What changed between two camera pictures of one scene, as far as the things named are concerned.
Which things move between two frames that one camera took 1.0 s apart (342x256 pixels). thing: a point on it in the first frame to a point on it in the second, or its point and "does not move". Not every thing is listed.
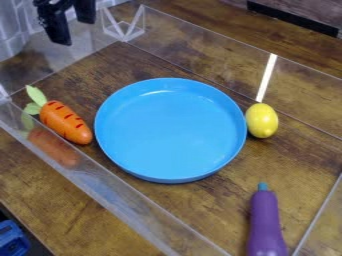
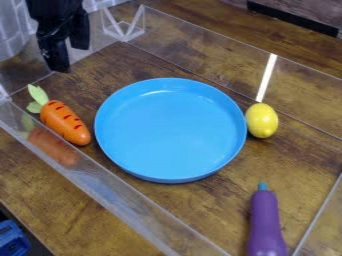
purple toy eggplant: [264, 239] does not move
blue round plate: [169, 130] does not move
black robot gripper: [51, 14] to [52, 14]
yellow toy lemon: [260, 120] does not move
